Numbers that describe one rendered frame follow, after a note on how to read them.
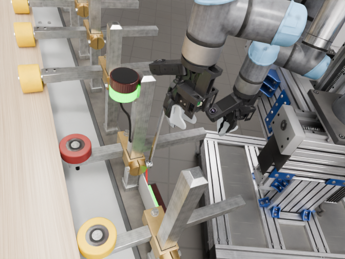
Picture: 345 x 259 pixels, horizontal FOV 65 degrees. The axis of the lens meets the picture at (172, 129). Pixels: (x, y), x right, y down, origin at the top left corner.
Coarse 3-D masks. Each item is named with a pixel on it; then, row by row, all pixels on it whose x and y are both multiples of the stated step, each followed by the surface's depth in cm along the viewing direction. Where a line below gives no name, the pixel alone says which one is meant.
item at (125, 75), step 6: (114, 72) 55; (120, 72) 56; (126, 72) 56; (132, 72) 56; (114, 78) 54; (120, 78) 54; (126, 78) 55; (132, 78) 55; (114, 90) 55; (120, 102) 60; (126, 114) 63
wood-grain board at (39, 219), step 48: (0, 0) 114; (0, 48) 92; (0, 96) 78; (48, 96) 81; (0, 144) 67; (48, 144) 70; (0, 192) 59; (48, 192) 61; (0, 240) 52; (48, 240) 54
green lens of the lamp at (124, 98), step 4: (112, 92) 56; (116, 92) 55; (132, 92) 56; (136, 92) 57; (112, 96) 57; (116, 96) 56; (120, 96) 56; (124, 96) 56; (128, 96) 56; (132, 96) 57; (136, 96) 58; (116, 100) 57; (120, 100) 56; (124, 100) 56; (128, 100) 57; (132, 100) 58
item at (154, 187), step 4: (152, 184) 90; (152, 188) 89; (156, 188) 90; (156, 192) 89; (156, 196) 88; (160, 196) 88; (160, 200) 87; (160, 204) 86; (164, 208) 85; (164, 212) 84
